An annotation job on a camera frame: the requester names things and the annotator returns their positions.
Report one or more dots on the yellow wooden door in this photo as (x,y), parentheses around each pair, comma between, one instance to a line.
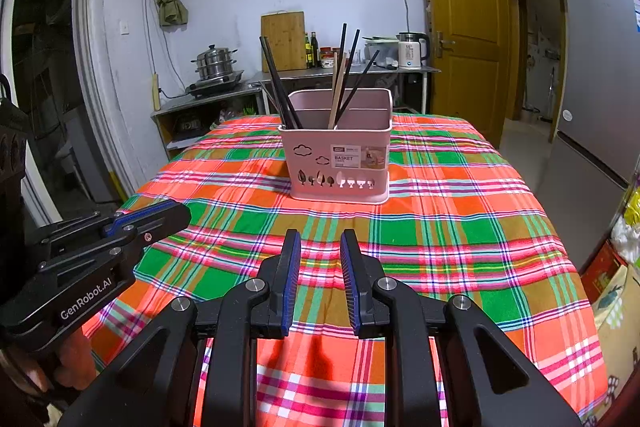
(460,22)

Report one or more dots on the dark oil bottle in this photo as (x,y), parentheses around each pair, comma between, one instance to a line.
(314,52)
(307,54)

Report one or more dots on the red box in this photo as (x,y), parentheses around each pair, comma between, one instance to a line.
(600,272)

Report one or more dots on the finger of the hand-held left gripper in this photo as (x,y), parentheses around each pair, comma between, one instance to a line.
(150,227)
(65,229)

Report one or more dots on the white plastic bag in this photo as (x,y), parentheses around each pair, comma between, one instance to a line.
(627,239)

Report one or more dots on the grey refrigerator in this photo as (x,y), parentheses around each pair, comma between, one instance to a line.
(590,107)

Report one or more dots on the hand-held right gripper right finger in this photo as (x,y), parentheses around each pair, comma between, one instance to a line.
(348,277)

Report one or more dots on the wooden cutting board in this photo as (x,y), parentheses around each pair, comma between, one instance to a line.
(282,42)

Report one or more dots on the printed cardboard box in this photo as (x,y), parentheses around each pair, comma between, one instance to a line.
(620,332)

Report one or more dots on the person's left hand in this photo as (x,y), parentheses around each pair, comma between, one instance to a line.
(75,357)

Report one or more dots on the steel steamer pot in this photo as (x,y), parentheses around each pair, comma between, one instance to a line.
(215,62)

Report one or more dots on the jar with red lid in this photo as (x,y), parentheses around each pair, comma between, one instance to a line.
(326,58)

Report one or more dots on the white electric kettle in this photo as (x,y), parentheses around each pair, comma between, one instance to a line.
(411,52)

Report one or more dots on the plaid tablecloth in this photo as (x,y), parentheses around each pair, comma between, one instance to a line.
(450,232)

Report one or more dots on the pink plastic utensil basket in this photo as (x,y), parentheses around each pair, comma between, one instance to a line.
(320,177)

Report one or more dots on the beige power strip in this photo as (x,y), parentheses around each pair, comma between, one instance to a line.
(155,92)

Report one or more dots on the yellow plastic bag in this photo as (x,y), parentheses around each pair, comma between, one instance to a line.
(635,207)

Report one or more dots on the black chopstick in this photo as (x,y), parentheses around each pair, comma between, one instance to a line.
(354,47)
(343,42)
(283,82)
(367,66)
(271,72)

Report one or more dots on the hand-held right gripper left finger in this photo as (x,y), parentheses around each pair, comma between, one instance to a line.
(291,277)

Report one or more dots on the white wall switch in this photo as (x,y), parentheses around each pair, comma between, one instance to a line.
(123,28)

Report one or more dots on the white arched door frame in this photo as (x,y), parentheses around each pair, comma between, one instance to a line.
(105,82)

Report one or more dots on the black induction cooktop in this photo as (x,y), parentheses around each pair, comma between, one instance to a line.
(215,88)

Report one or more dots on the low steel shelf unit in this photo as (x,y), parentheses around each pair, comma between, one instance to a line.
(200,112)

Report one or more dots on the ivory chopstick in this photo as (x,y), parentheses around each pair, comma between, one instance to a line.
(336,102)
(344,67)

